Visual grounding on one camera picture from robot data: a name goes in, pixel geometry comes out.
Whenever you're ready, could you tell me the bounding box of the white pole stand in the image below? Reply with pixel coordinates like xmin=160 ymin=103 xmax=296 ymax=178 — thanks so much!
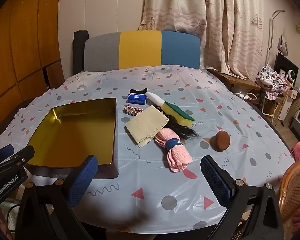
xmin=265 ymin=10 xmax=285 ymax=67

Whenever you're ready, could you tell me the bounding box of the grey yellow blue chair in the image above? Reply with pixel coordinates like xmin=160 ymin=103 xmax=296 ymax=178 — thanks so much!
xmin=84 ymin=30 xmax=200 ymax=72

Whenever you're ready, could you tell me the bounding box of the brown powder puff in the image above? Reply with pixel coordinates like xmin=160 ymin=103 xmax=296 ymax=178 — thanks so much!
xmin=209 ymin=131 xmax=231 ymax=152

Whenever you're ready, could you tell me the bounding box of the pile of clothes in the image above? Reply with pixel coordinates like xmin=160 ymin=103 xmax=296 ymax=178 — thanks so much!
xmin=255 ymin=64 xmax=290 ymax=100

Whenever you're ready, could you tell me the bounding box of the gold metal tray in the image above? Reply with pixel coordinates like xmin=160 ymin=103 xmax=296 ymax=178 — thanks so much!
xmin=27 ymin=98 xmax=120 ymax=180

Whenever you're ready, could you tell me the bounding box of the printed beige curtain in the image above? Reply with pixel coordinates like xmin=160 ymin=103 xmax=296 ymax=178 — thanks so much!
xmin=137 ymin=0 xmax=272 ymax=79

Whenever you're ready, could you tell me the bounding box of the patterned plastic tablecloth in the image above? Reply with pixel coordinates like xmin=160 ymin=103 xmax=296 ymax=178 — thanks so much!
xmin=0 ymin=64 xmax=297 ymax=234

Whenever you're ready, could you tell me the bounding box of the white sponge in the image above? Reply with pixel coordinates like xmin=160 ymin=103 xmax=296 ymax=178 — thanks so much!
xmin=145 ymin=91 xmax=167 ymax=105

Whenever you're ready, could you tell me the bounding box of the clothes iron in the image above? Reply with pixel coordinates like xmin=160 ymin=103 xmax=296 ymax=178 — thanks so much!
xmin=277 ymin=34 xmax=289 ymax=55

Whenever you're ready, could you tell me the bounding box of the wooden wardrobe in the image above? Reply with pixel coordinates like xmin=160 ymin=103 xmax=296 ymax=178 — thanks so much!
xmin=0 ymin=0 xmax=62 ymax=130

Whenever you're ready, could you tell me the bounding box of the pink towel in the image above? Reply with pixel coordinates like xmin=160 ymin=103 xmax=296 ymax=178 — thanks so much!
xmin=154 ymin=128 xmax=193 ymax=173

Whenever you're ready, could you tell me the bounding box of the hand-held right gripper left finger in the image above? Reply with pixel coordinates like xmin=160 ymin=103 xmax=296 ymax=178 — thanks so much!
xmin=15 ymin=154 xmax=108 ymax=240

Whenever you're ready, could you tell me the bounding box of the beige cloth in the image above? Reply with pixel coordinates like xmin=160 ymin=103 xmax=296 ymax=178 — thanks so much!
xmin=125 ymin=105 xmax=169 ymax=148

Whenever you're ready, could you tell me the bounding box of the rattan chair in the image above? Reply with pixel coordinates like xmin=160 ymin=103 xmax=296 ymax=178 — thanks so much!
xmin=277 ymin=160 xmax=300 ymax=230

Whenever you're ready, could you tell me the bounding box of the white round fan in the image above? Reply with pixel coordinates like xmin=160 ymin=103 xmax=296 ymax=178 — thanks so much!
xmin=282 ymin=70 xmax=298 ymax=87

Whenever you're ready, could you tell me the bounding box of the wooden shelf unit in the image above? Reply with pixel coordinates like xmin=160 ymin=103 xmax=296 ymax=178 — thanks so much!
xmin=277 ymin=85 xmax=300 ymax=130

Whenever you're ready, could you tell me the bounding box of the blue tissue pack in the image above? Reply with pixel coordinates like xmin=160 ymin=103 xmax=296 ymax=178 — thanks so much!
xmin=127 ymin=93 xmax=148 ymax=105

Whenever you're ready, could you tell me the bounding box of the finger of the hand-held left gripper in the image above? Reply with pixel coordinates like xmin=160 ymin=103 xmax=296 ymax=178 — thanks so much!
xmin=0 ymin=144 xmax=15 ymax=164
xmin=5 ymin=146 xmax=35 ymax=167

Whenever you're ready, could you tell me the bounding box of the black monitor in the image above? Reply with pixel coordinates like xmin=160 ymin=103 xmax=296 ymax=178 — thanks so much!
xmin=274 ymin=52 xmax=299 ymax=80

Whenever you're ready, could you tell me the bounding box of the yellow green scouring sponge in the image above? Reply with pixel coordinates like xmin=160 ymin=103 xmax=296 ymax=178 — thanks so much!
xmin=164 ymin=101 xmax=195 ymax=127

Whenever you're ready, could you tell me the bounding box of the pink satin scrunchie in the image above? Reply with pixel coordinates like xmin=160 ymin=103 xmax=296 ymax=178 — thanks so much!
xmin=122 ymin=104 xmax=145 ymax=117

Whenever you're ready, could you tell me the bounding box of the wooden side table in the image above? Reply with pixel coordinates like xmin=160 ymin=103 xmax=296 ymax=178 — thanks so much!
xmin=206 ymin=68 xmax=262 ymax=98

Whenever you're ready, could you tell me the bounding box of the white coiled cable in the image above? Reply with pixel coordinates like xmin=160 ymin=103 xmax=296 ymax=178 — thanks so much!
xmin=237 ymin=91 xmax=258 ymax=100

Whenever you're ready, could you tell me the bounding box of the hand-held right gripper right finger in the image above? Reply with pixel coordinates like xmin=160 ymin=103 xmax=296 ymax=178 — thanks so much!
xmin=200 ymin=155 xmax=284 ymax=240

